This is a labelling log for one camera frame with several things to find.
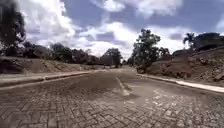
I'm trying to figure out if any round-crowned dark tree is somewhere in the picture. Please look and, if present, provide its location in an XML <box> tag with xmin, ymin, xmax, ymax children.
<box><xmin>99</xmin><ymin>47</ymin><xmax>124</xmax><ymax>68</ymax></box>

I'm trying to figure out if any tall leafy tree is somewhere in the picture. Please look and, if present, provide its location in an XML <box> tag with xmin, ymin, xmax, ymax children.
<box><xmin>131</xmin><ymin>28</ymin><xmax>163</xmax><ymax>73</ymax></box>

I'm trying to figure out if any brown brick paved road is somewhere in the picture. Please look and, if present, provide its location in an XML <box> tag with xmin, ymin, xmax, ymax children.
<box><xmin>0</xmin><ymin>67</ymin><xmax>224</xmax><ymax>128</ymax></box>

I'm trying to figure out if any row of trees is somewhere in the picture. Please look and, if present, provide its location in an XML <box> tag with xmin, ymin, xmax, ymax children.
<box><xmin>0</xmin><ymin>41</ymin><xmax>105</xmax><ymax>66</ymax></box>

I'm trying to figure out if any bare earth bank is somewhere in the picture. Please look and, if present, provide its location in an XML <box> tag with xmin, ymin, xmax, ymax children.
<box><xmin>0</xmin><ymin>55</ymin><xmax>98</xmax><ymax>76</ymax></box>
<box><xmin>145</xmin><ymin>46</ymin><xmax>224</xmax><ymax>84</ymax></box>

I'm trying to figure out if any pale concrete kerb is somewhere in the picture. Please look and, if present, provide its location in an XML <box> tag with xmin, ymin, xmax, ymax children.
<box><xmin>135</xmin><ymin>72</ymin><xmax>224</xmax><ymax>94</ymax></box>
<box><xmin>0</xmin><ymin>69</ymin><xmax>102</xmax><ymax>89</ymax></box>

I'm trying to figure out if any palm tree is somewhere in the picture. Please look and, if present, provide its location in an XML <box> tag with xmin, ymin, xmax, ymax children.
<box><xmin>182</xmin><ymin>32</ymin><xmax>196</xmax><ymax>50</ymax></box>

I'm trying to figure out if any large dark tree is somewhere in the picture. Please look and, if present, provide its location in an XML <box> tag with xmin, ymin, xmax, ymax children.
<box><xmin>0</xmin><ymin>0</ymin><xmax>27</xmax><ymax>56</ymax></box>

